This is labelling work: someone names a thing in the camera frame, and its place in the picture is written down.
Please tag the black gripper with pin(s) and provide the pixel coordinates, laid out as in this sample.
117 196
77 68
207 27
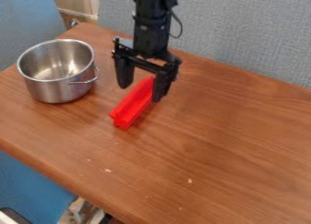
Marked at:
147 53

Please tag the red plastic block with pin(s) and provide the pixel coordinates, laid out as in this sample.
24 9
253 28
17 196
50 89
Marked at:
133 103

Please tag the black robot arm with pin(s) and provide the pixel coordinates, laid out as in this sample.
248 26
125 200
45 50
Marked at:
155 9

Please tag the metal pot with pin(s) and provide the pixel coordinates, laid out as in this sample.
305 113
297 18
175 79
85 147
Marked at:
59 70

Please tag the wooden crate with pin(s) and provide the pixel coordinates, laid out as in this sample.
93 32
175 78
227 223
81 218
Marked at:
85 8

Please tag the white frame under table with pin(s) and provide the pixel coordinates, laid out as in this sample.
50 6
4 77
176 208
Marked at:
81 213

